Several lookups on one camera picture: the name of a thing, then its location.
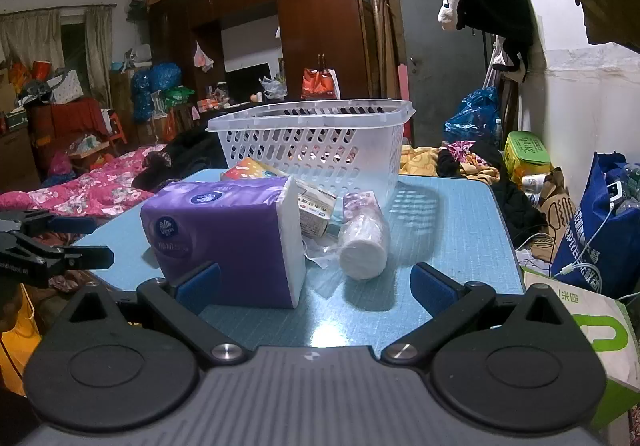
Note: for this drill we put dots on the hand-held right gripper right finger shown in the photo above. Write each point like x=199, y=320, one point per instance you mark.
x=432, y=285

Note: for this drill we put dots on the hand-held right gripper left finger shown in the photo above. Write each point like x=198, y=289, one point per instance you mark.
x=200, y=285

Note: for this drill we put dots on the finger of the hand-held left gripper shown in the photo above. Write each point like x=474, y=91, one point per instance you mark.
x=70, y=224
x=30, y=258

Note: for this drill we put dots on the purple tissue pack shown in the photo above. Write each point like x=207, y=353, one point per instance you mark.
x=225, y=231

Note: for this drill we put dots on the orange tissue pack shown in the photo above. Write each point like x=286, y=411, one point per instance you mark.
x=250, y=171

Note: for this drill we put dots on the small white carton box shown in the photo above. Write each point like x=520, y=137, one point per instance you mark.
x=315, y=213

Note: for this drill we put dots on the white plastic basket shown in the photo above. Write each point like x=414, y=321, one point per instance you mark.
x=310, y=151

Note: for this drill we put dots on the orange yellow cloth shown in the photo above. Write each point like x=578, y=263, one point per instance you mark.
x=17, y=351

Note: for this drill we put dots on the red cloth covered furniture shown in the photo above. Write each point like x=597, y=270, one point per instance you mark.
x=65, y=119

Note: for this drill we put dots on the red plastic stool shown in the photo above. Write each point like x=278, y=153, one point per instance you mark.
x=116, y=126

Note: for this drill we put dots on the black cloth pile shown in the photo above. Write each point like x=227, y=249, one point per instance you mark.
x=520, y=211

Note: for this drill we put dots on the yellow printed blanket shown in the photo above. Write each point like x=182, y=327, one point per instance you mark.
x=420, y=161

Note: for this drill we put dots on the black fuzzy clothing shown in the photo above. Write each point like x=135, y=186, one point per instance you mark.
x=195, y=151

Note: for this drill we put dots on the patterned gift box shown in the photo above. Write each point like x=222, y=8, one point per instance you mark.
x=67, y=86

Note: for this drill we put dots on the pink floral cloth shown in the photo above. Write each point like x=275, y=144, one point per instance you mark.
x=460, y=149

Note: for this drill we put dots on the brown paper bag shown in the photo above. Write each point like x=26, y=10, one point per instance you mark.
x=560, y=216

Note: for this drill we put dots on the blue plastic bags pile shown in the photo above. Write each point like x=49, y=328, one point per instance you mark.
x=150, y=86

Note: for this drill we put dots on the green lidded box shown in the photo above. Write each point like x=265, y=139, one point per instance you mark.
x=525, y=149

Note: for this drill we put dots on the blue tote bag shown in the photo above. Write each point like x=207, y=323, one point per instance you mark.
x=595, y=236

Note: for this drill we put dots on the white green paper bag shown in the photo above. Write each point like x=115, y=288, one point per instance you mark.
x=600, y=316

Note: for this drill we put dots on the blue plastic bag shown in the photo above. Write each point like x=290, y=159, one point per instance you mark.
x=472, y=119

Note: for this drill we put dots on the beige curtain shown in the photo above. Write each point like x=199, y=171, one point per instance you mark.
x=98, y=51
x=30, y=41

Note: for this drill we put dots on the pink board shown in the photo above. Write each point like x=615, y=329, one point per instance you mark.
x=402, y=81

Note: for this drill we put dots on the black monitor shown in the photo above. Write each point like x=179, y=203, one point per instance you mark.
x=245, y=81

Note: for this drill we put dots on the grey door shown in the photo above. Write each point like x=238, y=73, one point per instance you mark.
x=425, y=76

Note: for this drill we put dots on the white pink plastic bag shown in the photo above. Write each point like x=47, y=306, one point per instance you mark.
x=202, y=57

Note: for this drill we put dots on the white hanging bag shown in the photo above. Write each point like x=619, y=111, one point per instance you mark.
x=336, y=84

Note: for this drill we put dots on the orange red hanging bag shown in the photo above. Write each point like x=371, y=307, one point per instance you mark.
x=317, y=84

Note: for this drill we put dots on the white folding rack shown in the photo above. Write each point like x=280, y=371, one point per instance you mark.
x=495, y=54

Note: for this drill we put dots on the wooden planks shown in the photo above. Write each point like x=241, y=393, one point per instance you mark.
x=380, y=36

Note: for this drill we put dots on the black hanging garment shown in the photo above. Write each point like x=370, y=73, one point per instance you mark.
x=500, y=11

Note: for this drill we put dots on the dark wooden wardrobe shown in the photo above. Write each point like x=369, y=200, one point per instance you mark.
x=320, y=16

